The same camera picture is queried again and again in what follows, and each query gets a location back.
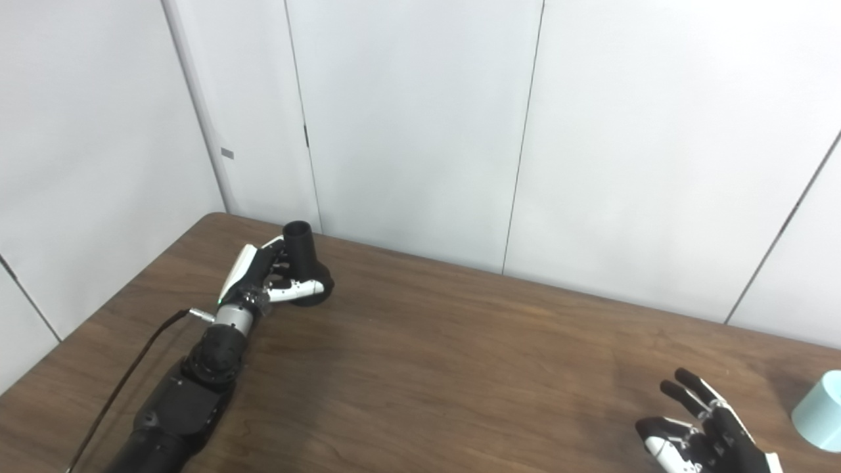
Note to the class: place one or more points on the black flared nozzle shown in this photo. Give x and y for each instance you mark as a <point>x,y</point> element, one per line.
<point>309,263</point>

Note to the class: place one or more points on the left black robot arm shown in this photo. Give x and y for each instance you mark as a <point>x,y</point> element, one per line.
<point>190,387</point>

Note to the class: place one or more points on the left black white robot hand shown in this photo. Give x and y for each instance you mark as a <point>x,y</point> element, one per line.
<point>253,276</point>

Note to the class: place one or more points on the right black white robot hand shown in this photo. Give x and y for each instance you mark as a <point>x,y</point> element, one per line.
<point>719,437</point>

